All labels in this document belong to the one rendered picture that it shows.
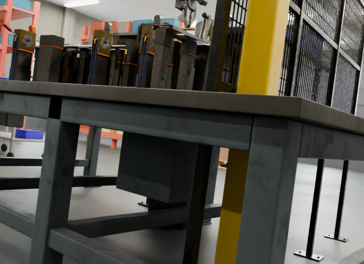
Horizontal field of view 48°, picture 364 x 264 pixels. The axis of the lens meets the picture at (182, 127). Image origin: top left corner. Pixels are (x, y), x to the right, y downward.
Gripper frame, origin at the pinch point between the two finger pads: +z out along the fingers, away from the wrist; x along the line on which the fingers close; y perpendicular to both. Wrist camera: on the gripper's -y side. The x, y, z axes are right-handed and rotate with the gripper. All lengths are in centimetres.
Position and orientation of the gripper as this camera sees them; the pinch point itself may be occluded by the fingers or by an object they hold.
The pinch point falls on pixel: (188, 25)
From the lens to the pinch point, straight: 208.8
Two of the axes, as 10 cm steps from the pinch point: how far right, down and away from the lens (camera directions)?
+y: -8.2, -0.9, 5.6
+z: -1.2, 9.9, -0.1
